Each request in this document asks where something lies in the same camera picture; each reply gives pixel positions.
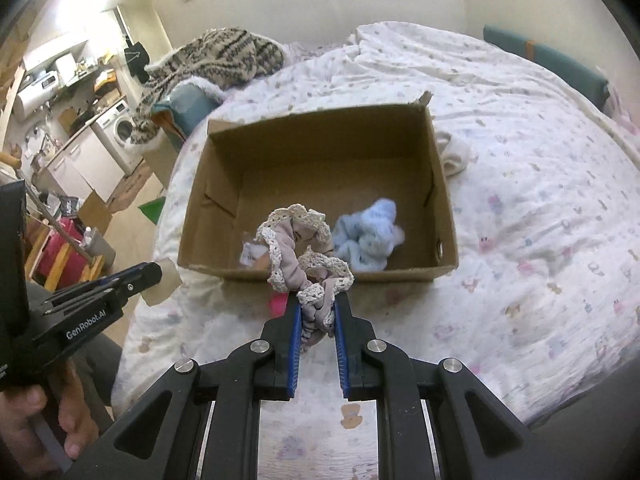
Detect pink fluffy scrunchie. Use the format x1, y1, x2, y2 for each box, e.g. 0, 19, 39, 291
268, 292, 288, 318

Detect beige lace scrunchie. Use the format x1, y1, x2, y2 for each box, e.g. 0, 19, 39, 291
255, 204, 355, 350

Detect person's left hand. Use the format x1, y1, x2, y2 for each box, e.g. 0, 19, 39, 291
1, 361, 99, 479

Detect grey cup with bottle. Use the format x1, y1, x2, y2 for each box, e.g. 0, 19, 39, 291
80, 226, 116, 271

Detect red suitcase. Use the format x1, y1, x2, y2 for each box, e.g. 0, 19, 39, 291
34, 216, 89, 291

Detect yellow wooden rack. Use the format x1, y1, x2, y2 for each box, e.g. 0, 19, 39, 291
24, 218, 104, 292

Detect brown door mat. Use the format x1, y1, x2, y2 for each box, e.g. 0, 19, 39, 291
106, 160, 153, 214

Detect white kitchen cabinet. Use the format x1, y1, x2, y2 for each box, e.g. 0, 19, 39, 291
35, 127, 125, 203

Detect clear plastic label bag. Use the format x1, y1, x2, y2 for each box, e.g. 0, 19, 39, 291
240, 242, 270, 270

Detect white washing machine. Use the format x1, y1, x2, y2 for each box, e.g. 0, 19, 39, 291
91, 98, 142, 176

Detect light blue fluffy scrunchie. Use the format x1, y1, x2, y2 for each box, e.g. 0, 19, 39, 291
332, 198, 405, 272

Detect black hanging clothes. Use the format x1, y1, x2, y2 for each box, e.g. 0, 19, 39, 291
124, 42, 150, 84

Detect brown cardboard box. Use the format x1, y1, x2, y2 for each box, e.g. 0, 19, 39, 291
178, 94, 459, 283

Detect white patterned bed quilt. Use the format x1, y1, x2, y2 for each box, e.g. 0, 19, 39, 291
110, 20, 640, 480

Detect patterned knit blanket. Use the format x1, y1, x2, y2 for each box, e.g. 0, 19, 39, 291
128, 27, 285, 148

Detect cream folded cloth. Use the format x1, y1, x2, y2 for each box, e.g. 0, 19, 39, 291
435, 131, 471, 178

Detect teal bed headboard cushion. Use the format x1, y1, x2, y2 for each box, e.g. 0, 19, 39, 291
483, 25, 610, 110

